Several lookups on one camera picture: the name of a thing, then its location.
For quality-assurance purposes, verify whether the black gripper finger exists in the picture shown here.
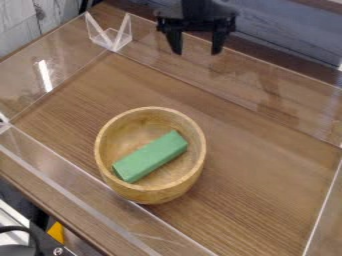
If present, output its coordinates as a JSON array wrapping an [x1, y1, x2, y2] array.
[[166, 31, 183, 55], [212, 31, 229, 55]]

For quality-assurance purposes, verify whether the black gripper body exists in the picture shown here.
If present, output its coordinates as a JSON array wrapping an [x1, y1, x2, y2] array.
[[154, 0, 240, 33]]

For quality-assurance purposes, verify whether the green rectangular block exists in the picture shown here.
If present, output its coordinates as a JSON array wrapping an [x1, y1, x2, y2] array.
[[113, 130, 189, 183]]

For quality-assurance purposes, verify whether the brown wooden bowl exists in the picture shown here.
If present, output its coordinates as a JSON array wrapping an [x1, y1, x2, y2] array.
[[94, 106, 208, 205]]

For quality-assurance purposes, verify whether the clear acrylic corner bracket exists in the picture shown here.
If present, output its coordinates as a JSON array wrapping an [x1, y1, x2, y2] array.
[[85, 13, 133, 52]]

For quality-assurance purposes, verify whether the clear acrylic front wall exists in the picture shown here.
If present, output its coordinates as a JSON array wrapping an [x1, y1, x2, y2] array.
[[0, 115, 216, 256]]

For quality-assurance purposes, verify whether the black cable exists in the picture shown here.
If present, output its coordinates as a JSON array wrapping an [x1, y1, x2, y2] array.
[[0, 225, 45, 256]]

